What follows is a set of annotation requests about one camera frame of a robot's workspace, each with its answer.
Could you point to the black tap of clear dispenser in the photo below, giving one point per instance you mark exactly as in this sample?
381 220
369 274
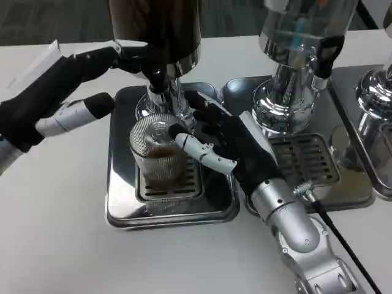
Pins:
327 52

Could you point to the slotted steel drip grid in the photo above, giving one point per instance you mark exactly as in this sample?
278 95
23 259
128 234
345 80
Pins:
171 193
306 153

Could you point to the clear-tank drink dispenser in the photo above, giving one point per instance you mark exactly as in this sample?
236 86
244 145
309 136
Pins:
294 18

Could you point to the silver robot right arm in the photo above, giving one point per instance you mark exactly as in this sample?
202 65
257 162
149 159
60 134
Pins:
294 226

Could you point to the black tap of coffee dispenser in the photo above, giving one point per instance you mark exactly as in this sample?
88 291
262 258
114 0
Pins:
156 79

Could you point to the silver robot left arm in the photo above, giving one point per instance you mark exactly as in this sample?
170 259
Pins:
7 156

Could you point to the chrome-footed drink dispenser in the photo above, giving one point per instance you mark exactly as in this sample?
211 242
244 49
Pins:
373 92

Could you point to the clear ribbed glass cup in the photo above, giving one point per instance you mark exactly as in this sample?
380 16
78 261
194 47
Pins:
159 171

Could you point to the steel drip tray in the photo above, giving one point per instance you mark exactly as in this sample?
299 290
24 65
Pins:
122 196
346 92
346 190

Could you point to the dark coffee drink dispenser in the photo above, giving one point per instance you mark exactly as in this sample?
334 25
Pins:
159 21

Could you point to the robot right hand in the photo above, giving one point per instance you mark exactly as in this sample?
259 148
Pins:
245 153

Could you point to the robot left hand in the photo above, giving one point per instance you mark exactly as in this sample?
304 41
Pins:
46 88

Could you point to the black slanted furniture leg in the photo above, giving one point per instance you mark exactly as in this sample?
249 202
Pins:
370 13

